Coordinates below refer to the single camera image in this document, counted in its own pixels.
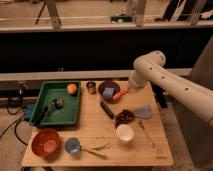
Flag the orange red pepper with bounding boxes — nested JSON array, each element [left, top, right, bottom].
[[112, 89, 129, 101]]

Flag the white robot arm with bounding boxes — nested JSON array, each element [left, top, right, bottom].
[[128, 51, 213, 127]]

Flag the dark purple bowl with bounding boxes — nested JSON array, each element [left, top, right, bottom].
[[98, 81, 120, 101]]

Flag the blue sponge block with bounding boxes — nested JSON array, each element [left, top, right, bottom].
[[103, 87, 114, 98]]

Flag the small metal cup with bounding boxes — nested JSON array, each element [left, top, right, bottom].
[[86, 81, 96, 95]]

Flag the orange fruit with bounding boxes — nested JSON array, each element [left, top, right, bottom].
[[67, 83, 77, 95]]

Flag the dark red grape bunch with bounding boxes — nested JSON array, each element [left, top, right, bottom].
[[115, 109, 135, 127]]

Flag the blue grey cloth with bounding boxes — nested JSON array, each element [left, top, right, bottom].
[[134, 105, 153, 119]]

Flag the green plastic tray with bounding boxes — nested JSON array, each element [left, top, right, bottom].
[[30, 80, 81, 127]]

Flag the metal fork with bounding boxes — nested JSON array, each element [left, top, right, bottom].
[[138, 120, 155, 148]]

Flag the white cup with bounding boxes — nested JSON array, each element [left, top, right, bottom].
[[116, 124, 134, 144]]

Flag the blue small bowl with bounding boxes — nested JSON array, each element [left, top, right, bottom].
[[65, 137, 81, 155]]

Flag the green white object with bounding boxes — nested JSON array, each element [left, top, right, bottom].
[[110, 15, 133, 23]]

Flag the blue box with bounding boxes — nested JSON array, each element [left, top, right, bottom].
[[24, 104, 34, 121]]

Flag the red orange bowl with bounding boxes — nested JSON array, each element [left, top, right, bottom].
[[31, 128, 61, 158]]

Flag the black handled brush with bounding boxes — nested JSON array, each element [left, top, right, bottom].
[[34, 97, 63, 126]]

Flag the black cables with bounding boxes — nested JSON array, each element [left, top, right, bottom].
[[0, 96, 29, 147]]

